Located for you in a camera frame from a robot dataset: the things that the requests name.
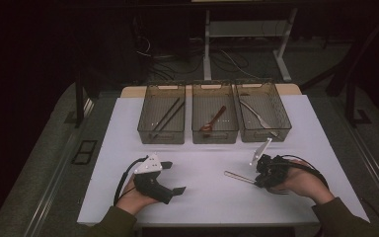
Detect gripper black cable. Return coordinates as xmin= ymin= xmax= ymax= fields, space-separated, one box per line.
xmin=113 ymin=155 xmax=150 ymax=206
xmin=275 ymin=154 xmax=330 ymax=191

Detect black chopstick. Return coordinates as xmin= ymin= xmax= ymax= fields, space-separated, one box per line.
xmin=152 ymin=97 xmax=182 ymax=132
xmin=151 ymin=102 xmax=186 ymax=139

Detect bundle of floor cables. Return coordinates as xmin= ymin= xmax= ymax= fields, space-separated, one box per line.
xmin=134 ymin=33 xmax=265 ymax=82

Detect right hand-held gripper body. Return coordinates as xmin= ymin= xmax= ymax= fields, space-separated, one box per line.
xmin=249 ymin=137 xmax=291 ymax=191

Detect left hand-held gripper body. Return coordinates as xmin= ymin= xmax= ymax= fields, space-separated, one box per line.
xmin=132 ymin=152 xmax=176 ymax=205

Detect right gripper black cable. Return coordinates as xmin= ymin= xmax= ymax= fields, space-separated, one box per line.
xmin=275 ymin=154 xmax=330 ymax=191

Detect person's left hand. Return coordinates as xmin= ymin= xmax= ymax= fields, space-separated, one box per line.
xmin=115 ymin=174 xmax=159 ymax=216

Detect black floor cable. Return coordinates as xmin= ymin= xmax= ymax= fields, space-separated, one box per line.
xmin=359 ymin=197 xmax=379 ymax=237

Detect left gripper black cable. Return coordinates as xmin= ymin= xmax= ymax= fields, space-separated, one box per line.
xmin=113 ymin=155 xmax=150 ymax=206

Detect clear smoky plastic bin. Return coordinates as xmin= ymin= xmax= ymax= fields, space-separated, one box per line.
xmin=235 ymin=80 xmax=292 ymax=143
xmin=190 ymin=82 xmax=240 ymax=145
xmin=137 ymin=83 xmax=187 ymax=145

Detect white metal stand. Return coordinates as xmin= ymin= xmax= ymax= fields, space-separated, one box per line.
xmin=202 ymin=8 xmax=299 ymax=83

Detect black metal stand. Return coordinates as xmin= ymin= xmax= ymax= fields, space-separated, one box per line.
xmin=344 ymin=80 xmax=373 ymax=127

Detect person's right hand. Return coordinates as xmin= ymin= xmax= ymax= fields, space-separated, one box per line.
xmin=275 ymin=159 xmax=336 ymax=206

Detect silver metal knife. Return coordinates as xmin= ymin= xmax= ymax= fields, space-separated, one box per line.
xmin=239 ymin=99 xmax=280 ymax=137

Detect silver metal fork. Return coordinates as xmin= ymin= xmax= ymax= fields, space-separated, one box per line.
xmin=224 ymin=170 xmax=290 ymax=196

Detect brown wooden spoon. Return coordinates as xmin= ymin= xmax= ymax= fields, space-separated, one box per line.
xmin=199 ymin=105 xmax=227 ymax=133

